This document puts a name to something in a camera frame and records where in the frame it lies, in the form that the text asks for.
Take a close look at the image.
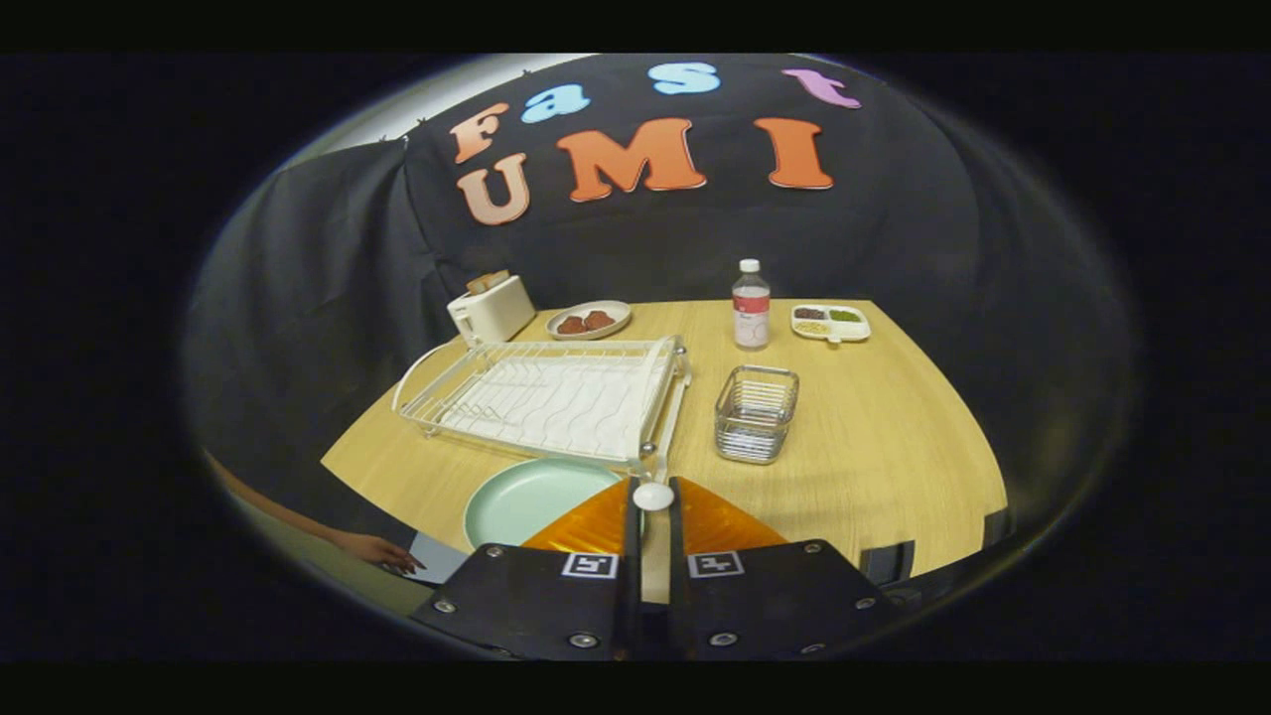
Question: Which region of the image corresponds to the beige plate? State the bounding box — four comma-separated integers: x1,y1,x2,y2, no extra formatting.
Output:
545,300,633,342

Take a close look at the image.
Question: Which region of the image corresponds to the mint green plate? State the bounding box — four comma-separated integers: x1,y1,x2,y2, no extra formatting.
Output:
463,457,646,550

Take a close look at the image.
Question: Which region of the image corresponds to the white divided snack tray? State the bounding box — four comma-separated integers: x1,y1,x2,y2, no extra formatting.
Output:
790,303,872,345

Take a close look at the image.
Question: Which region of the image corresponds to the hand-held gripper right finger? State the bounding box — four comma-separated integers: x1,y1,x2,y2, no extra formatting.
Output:
667,477,900,661

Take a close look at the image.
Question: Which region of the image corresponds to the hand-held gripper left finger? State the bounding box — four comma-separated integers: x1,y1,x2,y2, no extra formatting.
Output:
409,477,641,661

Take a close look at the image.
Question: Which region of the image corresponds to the metal wire basket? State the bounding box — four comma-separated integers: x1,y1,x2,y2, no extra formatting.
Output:
714,364,800,466

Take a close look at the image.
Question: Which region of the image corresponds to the clear bottle with red label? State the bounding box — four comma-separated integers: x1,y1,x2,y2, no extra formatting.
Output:
732,258,772,352

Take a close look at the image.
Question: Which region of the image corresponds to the white toaster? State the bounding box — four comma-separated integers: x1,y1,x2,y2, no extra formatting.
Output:
447,270,537,348

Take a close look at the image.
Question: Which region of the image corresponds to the white wire dish rack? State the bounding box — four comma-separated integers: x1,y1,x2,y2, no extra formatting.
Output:
391,336,693,483

